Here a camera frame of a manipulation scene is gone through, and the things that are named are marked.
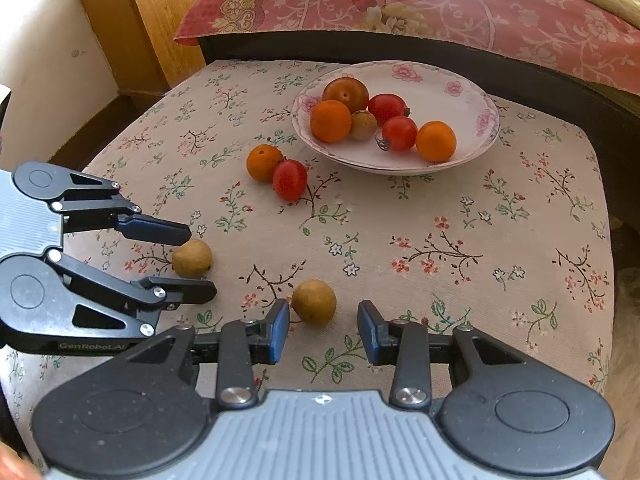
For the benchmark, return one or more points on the pink floral blanket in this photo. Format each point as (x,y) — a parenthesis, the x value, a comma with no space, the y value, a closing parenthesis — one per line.
(450,5)

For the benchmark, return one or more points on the white floral plate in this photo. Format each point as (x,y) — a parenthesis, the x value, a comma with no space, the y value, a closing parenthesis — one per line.
(472,105)

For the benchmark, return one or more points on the brown longan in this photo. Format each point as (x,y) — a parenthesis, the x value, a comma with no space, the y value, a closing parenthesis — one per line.
(313,301)
(191,258)
(362,126)

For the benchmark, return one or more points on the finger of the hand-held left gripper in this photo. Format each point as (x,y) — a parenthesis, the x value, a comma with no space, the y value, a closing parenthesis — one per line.
(160,231)
(192,291)

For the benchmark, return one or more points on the wooden cabinet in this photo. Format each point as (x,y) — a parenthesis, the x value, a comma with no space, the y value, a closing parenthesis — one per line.
(135,25)

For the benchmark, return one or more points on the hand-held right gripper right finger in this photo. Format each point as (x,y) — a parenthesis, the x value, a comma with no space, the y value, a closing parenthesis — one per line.
(366,332)

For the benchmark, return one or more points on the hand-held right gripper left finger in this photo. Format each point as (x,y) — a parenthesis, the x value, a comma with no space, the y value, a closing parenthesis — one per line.
(280,332)

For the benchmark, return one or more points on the large orange-red tomato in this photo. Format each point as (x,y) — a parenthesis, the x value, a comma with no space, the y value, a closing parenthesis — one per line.
(345,91)

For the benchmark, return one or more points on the floral tablecloth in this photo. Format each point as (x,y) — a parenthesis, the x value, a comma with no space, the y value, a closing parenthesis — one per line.
(450,220)

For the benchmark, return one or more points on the dark bed frame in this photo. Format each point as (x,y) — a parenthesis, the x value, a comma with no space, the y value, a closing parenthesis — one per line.
(280,50)

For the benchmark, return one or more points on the red cherry tomato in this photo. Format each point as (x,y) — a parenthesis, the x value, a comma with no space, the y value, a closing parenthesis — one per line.
(387,106)
(290,179)
(398,134)

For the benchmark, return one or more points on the small orange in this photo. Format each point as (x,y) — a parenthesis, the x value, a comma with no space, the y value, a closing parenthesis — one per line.
(330,121)
(262,161)
(436,141)

